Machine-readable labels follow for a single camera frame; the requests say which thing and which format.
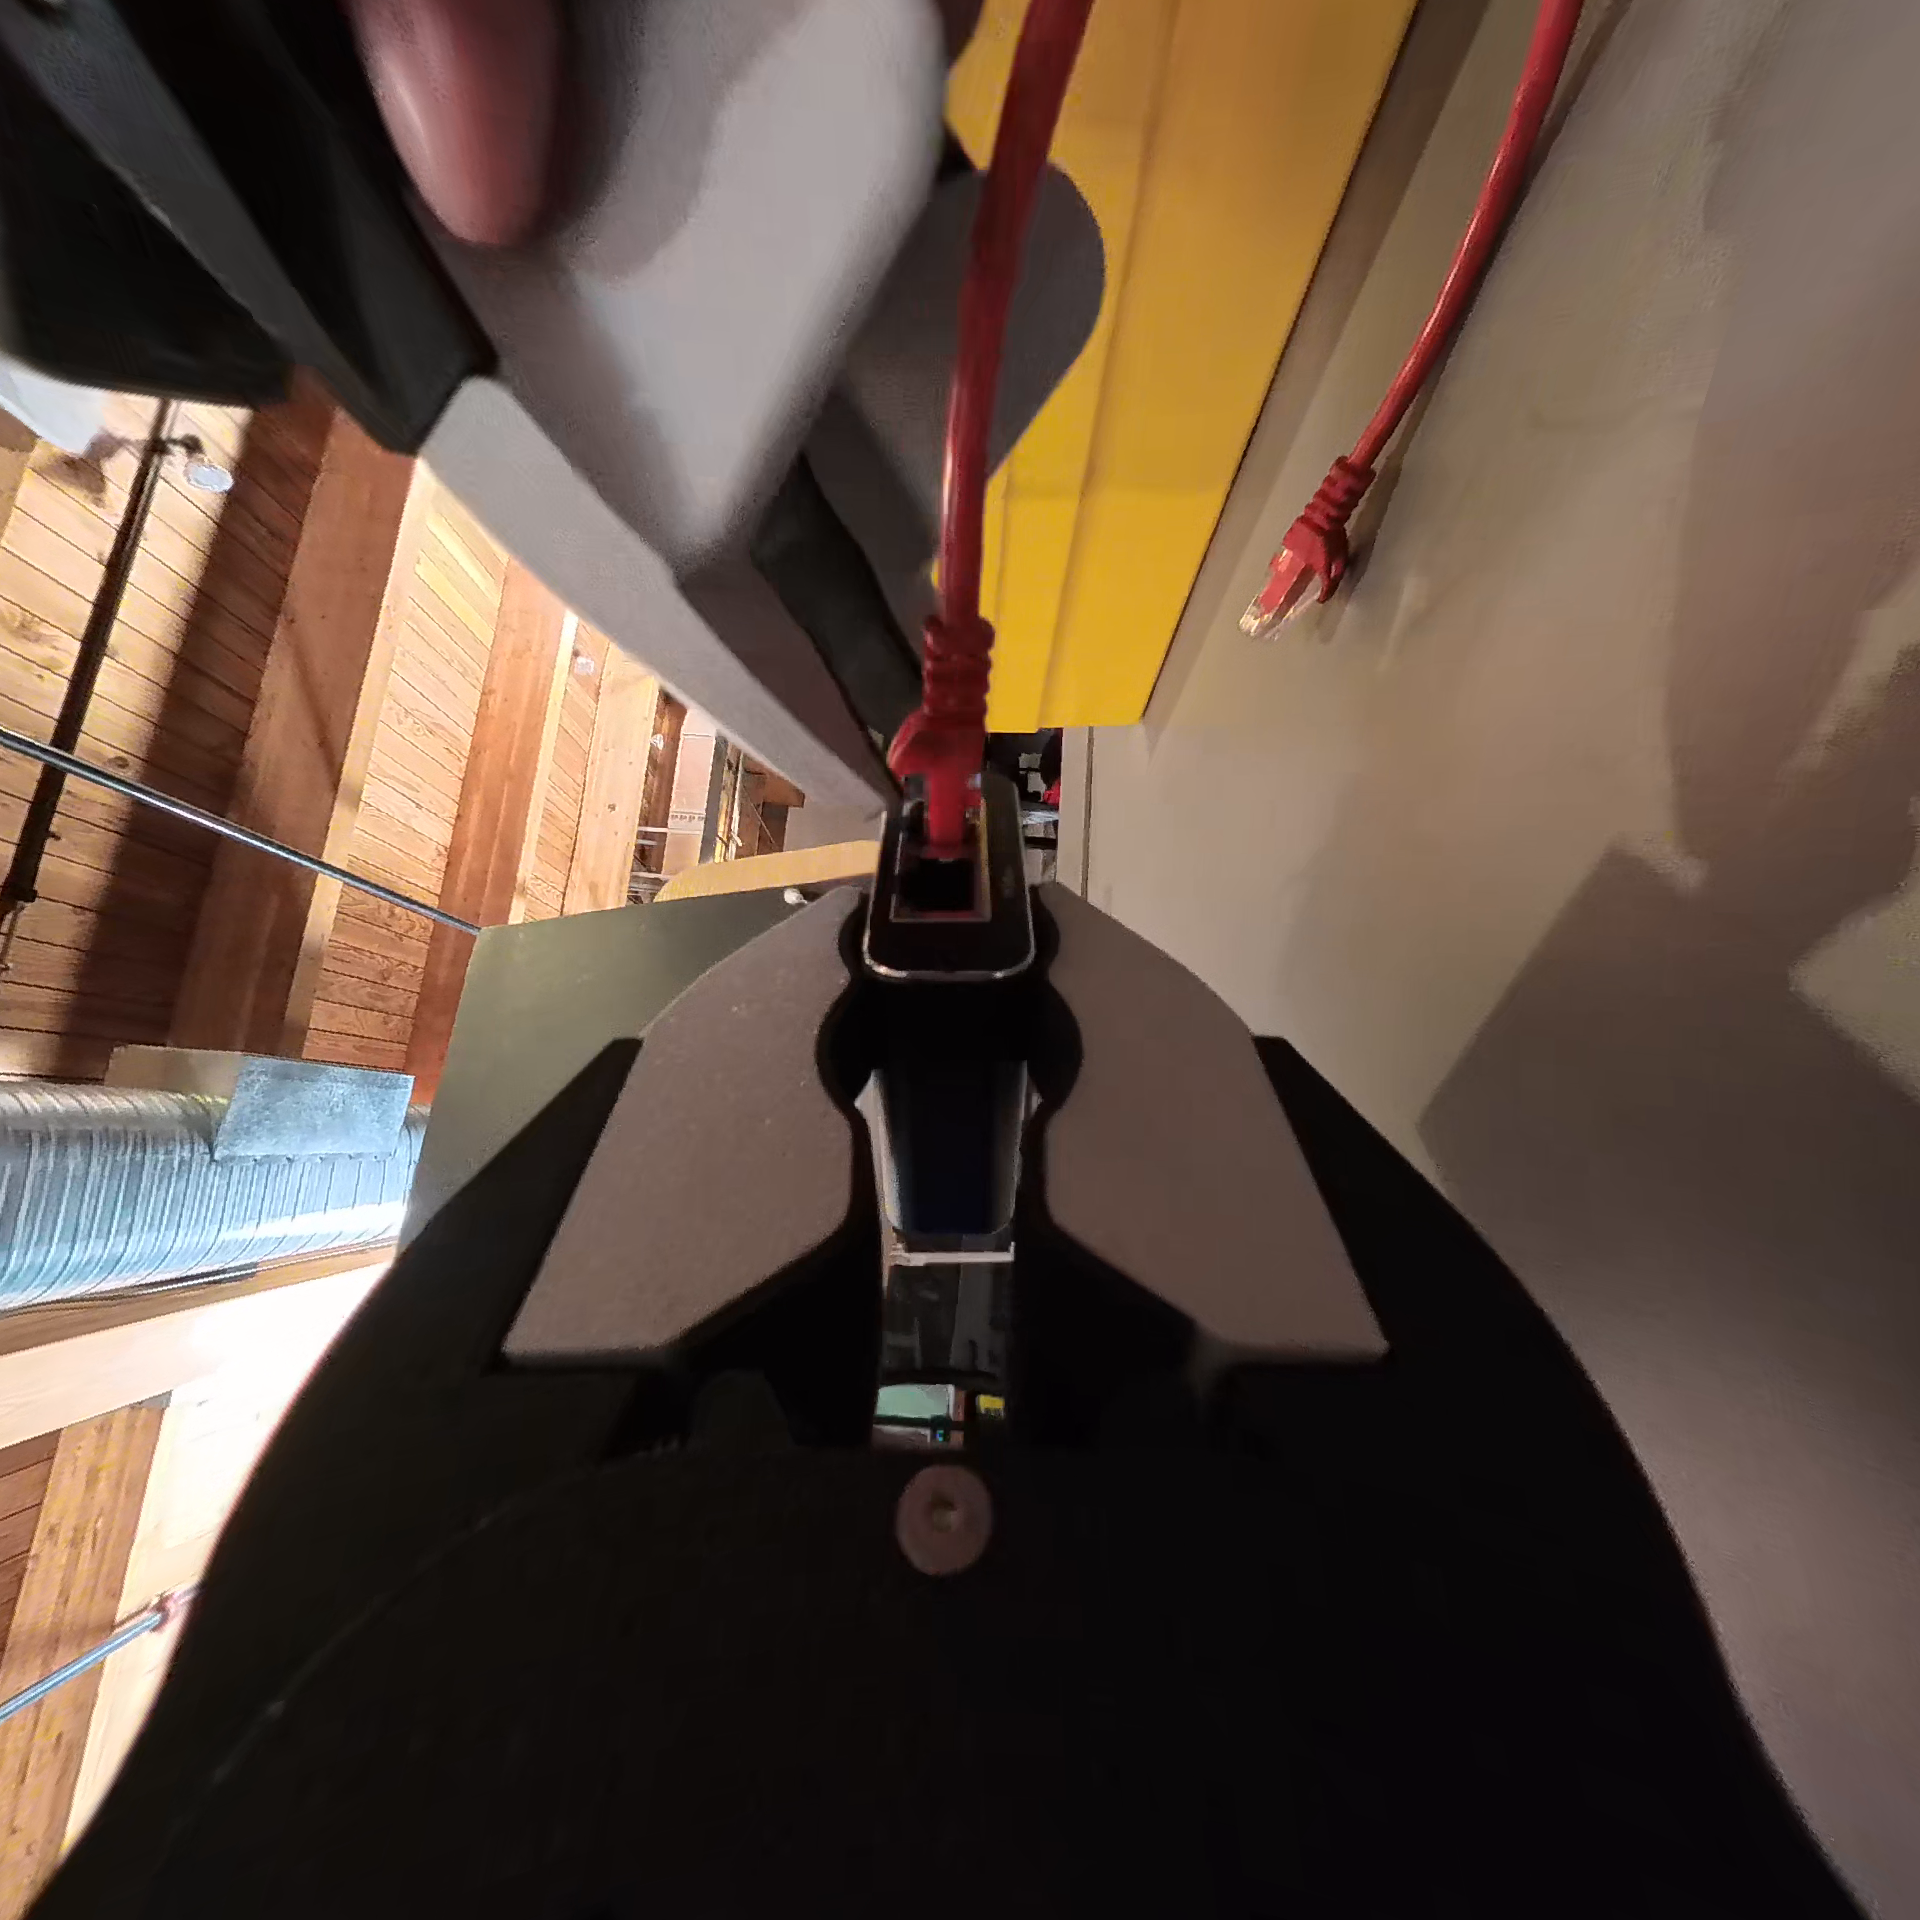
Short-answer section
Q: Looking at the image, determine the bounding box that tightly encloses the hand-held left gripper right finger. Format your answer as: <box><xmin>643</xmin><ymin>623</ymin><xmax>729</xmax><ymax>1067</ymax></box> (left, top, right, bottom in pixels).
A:
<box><xmin>1005</xmin><ymin>880</ymin><xmax>1391</xmax><ymax>1448</ymax></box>

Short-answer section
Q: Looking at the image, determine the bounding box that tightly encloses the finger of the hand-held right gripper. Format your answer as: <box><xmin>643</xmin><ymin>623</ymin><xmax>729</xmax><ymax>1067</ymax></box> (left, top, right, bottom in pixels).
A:
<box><xmin>421</xmin><ymin>376</ymin><xmax>939</xmax><ymax>821</ymax></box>
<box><xmin>818</xmin><ymin>163</ymin><xmax>1109</xmax><ymax>604</ymax></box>

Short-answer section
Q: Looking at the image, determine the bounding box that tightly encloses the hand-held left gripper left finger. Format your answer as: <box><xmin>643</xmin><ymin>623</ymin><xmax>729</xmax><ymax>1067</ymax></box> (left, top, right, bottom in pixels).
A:
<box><xmin>499</xmin><ymin>887</ymin><xmax>891</xmax><ymax>1448</ymax></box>

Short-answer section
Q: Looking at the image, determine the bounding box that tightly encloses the red ethernet cable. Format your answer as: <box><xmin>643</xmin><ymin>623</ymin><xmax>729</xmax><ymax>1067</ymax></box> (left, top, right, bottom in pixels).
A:
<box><xmin>888</xmin><ymin>0</ymin><xmax>1583</xmax><ymax>868</ymax></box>

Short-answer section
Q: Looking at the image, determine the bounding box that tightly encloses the yellow storage bin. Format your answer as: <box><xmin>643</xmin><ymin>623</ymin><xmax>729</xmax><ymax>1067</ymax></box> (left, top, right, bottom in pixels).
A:
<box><xmin>945</xmin><ymin>0</ymin><xmax>1421</xmax><ymax>731</ymax></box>

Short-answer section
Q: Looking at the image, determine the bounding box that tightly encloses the black ethernet adapter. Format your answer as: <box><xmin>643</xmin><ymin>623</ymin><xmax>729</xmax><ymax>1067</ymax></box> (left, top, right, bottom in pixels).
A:
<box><xmin>855</xmin><ymin>771</ymin><xmax>1049</xmax><ymax>1263</ymax></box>

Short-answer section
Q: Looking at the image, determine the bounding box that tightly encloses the person's right hand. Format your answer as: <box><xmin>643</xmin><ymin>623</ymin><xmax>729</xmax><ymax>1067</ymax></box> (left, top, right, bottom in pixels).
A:
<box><xmin>348</xmin><ymin>0</ymin><xmax>568</xmax><ymax>248</ymax></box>

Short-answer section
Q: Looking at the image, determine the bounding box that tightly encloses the silver flexible duct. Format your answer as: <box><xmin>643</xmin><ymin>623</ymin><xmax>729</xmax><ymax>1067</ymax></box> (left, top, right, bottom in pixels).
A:
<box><xmin>0</xmin><ymin>1048</ymin><xmax>428</xmax><ymax>1313</ymax></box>

